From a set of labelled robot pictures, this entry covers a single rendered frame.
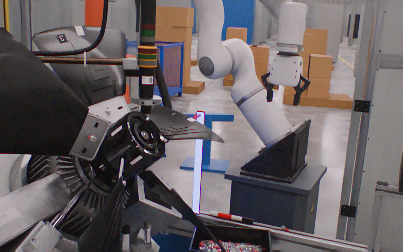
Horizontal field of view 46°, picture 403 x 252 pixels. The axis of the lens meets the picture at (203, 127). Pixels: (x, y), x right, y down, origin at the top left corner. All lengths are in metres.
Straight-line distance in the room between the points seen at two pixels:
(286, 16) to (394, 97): 1.33
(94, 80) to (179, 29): 8.00
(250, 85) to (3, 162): 0.92
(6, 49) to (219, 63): 0.94
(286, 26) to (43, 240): 1.01
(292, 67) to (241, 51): 0.28
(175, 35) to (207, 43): 7.40
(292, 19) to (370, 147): 1.42
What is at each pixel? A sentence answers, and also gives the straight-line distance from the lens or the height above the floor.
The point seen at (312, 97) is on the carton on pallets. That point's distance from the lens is 8.66.
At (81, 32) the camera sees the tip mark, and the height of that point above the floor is 1.42.
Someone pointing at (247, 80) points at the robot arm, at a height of 1.25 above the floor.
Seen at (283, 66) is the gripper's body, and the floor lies 1.32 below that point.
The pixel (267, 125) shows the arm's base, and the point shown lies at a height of 1.10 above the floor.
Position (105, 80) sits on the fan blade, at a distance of 1.10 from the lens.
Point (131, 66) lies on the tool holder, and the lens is 1.06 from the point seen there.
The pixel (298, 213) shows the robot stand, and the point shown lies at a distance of 1.67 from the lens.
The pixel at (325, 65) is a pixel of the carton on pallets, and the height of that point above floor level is 0.72.
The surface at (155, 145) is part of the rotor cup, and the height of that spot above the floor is 1.20.
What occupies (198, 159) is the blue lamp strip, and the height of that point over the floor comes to 1.04.
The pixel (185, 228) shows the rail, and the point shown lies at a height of 0.81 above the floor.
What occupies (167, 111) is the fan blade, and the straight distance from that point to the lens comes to 1.32.
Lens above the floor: 1.47
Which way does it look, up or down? 13 degrees down
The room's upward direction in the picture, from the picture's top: 3 degrees clockwise
